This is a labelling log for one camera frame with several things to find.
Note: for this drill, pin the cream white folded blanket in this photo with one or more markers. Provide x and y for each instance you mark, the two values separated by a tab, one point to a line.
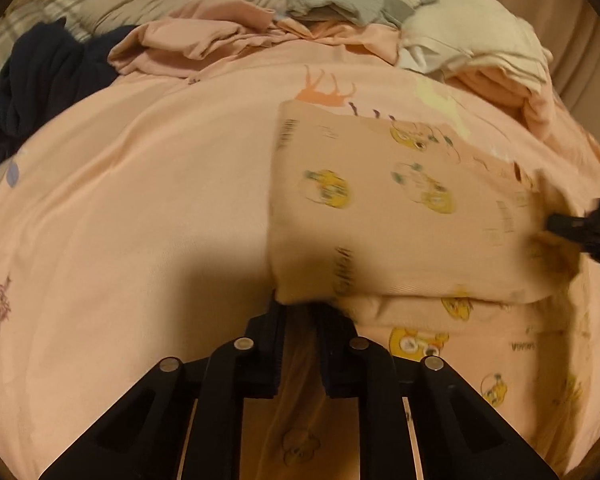
452	36

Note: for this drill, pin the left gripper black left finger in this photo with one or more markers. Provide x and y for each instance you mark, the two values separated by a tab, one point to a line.
183	420

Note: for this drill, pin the pink cartoon print garment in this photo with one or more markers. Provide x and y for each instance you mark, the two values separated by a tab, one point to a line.
435	247

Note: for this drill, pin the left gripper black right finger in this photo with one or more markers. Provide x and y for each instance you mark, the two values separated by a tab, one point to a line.
418	420

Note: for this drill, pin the pink animal print duvet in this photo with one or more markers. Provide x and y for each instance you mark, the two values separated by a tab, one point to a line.
135	226

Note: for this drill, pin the dark navy garment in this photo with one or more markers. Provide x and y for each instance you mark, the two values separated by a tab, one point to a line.
49	71

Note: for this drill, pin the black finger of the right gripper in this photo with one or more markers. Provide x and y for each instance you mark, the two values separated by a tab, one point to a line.
583	231

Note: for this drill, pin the pink crumpled cloth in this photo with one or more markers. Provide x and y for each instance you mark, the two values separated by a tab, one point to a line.
207	33

